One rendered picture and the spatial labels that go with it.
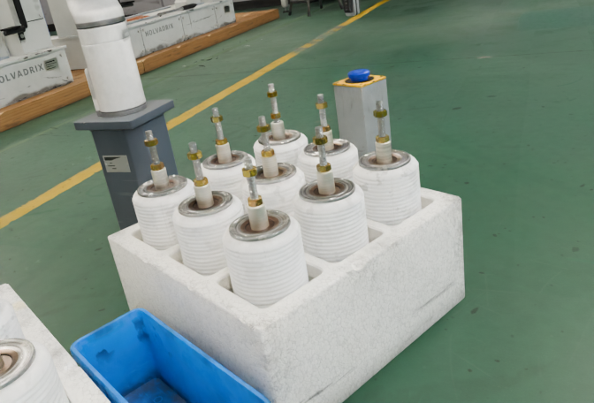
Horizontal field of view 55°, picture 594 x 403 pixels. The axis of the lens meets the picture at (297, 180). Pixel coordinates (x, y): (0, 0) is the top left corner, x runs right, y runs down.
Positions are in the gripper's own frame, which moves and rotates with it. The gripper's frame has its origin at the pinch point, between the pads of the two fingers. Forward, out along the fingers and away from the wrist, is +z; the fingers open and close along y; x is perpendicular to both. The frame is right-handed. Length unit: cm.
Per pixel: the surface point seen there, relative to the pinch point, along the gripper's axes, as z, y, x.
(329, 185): 18.5, -29.1, -20.1
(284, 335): 29, -45, -27
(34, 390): 21, -70, -24
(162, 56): 39, 94, 250
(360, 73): 12.0, -0.8, -1.1
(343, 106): 17.7, -3.1, 1.8
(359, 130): 21.9, -3.1, -1.6
